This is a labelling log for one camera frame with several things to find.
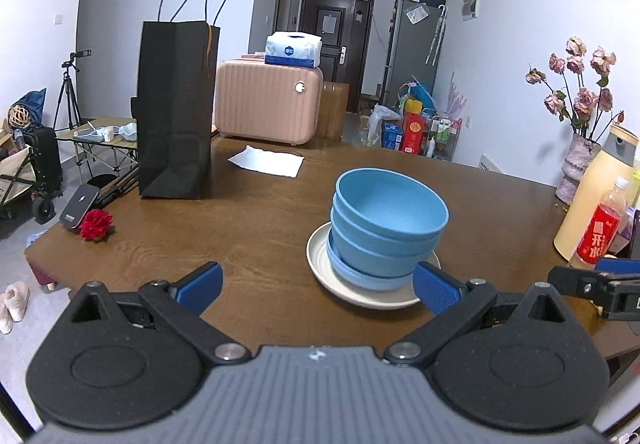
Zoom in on pink ribbed suitcase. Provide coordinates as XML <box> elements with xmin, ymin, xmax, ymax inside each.
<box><xmin>213</xmin><ymin>58</ymin><xmax>324</xmax><ymax>147</ymax></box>

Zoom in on blue carton box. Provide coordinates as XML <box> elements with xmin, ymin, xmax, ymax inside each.
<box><xmin>382</xmin><ymin>120</ymin><xmax>403</xmax><ymax>150</ymax></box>

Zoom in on camera tripod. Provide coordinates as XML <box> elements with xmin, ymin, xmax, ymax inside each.
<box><xmin>52</xmin><ymin>49</ymin><xmax>93</xmax><ymax>132</ymax></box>

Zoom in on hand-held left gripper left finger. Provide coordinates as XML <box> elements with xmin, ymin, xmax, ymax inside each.
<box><xmin>62</xmin><ymin>262</ymin><xmax>251</xmax><ymax>366</ymax></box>

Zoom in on white shoes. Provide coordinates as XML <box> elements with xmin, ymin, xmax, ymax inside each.
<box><xmin>0</xmin><ymin>281</ymin><xmax>31</xmax><ymax>335</ymax></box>

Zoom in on dried pink flowers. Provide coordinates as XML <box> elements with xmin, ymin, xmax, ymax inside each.
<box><xmin>525</xmin><ymin>36</ymin><xmax>626</xmax><ymax>142</ymax></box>

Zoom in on black trolley case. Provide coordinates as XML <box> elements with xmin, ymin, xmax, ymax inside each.
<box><xmin>22</xmin><ymin>124</ymin><xmax>63</xmax><ymax>225</ymax></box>

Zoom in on white paper sheet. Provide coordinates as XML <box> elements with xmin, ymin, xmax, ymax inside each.
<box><xmin>227</xmin><ymin>146</ymin><xmax>306</xmax><ymax>179</ymax></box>

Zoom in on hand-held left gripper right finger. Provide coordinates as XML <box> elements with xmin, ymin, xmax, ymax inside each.
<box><xmin>384</xmin><ymin>262</ymin><xmax>576</xmax><ymax>367</ymax></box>

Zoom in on folded white umbrella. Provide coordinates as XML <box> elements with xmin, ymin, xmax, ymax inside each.
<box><xmin>426</xmin><ymin>4</ymin><xmax>447</xmax><ymax>65</ymax></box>

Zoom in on blue white tissue pack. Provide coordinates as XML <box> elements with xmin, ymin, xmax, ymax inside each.
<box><xmin>264</xmin><ymin>31</ymin><xmax>322</xmax><ymax>67</ymax></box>

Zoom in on red gift box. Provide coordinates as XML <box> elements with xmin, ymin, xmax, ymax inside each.
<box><xmin>400</xmin><ymin>99</ymin><xmax>426</xmax><ymax>155</ymax></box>

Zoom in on folding camp table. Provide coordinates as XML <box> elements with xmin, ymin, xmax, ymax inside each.
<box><xmin>55</xmin><ymin>116</ymin><xmax>138</xmax><ymax>185</ymax></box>

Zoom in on cream round plate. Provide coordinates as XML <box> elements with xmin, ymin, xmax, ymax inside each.
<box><xmin>306</xmin><ymin>221</ymin><xmax>442</xmax><ymax>310</ymax></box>

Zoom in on blue ribbed bowl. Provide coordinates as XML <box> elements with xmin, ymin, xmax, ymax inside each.
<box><xmin>327</xmin><ymin>231</ymin><xmax>441</xmax><ymax>277</ymax></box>
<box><xmin>330</xmin><ymin>206</ymin><xmax>446</xmax><ymax>259</ymax></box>
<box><xmin>333</xmin><ymin>168</ymin><xmax>449</xmax><ymax>242</ymax></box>

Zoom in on red label drink bottle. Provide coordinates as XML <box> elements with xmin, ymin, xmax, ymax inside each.
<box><xmin>575</xmin><ymin>176</ymin><xmax>632</xmax><ymax>267</ymax></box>

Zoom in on red rose flower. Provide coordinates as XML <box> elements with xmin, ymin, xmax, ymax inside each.
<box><xmin>79</xmin><ymin>209</ymin><xmax>115</xmax><ymax>242</ymax></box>

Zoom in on dark flat device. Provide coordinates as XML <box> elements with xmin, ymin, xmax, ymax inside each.
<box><xmin>60</xmin><ymin>184</ymin><xmax>101</xmax><ymax>230</ymax></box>

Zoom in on grey refrigerator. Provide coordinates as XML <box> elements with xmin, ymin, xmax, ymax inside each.
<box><xmin>382</xmin><ymin>0</ymin><xmax>448</xmax><ymax>110</ymax></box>

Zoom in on pink wall decoration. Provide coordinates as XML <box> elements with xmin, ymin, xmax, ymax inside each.
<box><xmin>445</xmin><ymin>71</ymin><xmax>471</xmax><ymax>117</ymax></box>

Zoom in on rattan ball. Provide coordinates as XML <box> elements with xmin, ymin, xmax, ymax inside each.
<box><xmin>7</xmin><ymin>105</ymin><xmax>32</xmax><ymax>129</ymax></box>

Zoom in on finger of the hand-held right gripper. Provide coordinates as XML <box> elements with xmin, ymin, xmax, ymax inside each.
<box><xmin>546</xmin><ymin>265</ymin><xmax>606</xmax><ymax>299</ymax></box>
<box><xmin>594</xmin><ymin>257</ymin><xmax>640</xmax><ymax>274</ymax></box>

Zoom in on dark brown door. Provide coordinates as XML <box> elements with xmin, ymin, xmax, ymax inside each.
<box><xmin>298</xmin><ymin>0</ymin><xmax>376</xmax><ymax>114</ymax></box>

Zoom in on folding cart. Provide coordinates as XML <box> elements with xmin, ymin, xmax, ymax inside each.
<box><xmin>0</xmin><ymin>146</ymin><xmax>38</xmax><ymax>220</ymax></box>

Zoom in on wire storage rack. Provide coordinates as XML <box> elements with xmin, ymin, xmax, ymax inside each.
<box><xmin>425</xmin><ymin>114</ymin><xmax>461</xmax><ymax>162</ymax></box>

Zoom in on black paper bag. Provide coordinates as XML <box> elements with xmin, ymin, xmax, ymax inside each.
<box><xmin>137</xmin><ymin>0</ymin><xmax>233</xmax><ymax>200</ymax></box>

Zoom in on cream thermos jug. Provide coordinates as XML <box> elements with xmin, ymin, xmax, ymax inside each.
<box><xmin>553</xmin><ymin>124</ymin><xmax>640</xmax><ymax>265</ymax></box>

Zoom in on white plastic bag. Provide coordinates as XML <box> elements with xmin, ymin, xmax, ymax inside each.
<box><xmin>367</xmin><ymin>105</ymin><xmax>401</xmax><ymax>147</ymax></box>

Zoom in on pink textured vase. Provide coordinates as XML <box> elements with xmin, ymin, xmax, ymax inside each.
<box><xmin>555</xmin><ymin>133</ymin><xmax>601</xmax><ymax>205</ymax></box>

